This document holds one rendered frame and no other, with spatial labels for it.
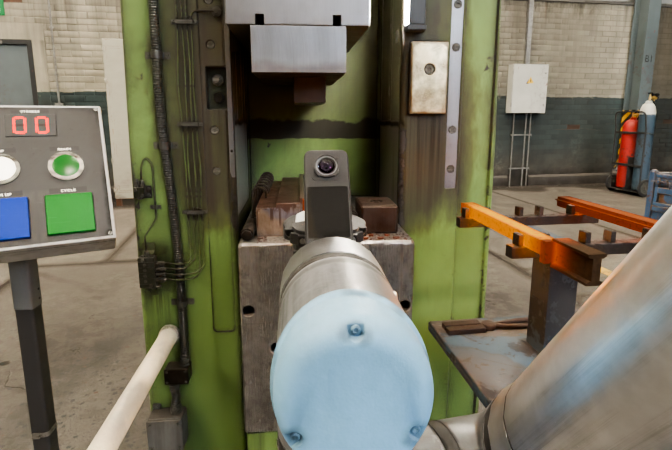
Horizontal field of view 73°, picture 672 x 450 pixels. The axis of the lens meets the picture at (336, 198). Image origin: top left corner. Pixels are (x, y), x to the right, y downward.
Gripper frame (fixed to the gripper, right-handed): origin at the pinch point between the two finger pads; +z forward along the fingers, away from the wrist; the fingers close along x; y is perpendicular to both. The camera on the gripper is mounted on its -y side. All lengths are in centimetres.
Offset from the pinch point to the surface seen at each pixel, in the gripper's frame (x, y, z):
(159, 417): -40, 66, 51
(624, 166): 491, 75, 593
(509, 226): 33.7, 7.1, 16.1
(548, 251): 33.9, 7.7, 3.8
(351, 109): 15, -13, 90
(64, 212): -45, 5, 25
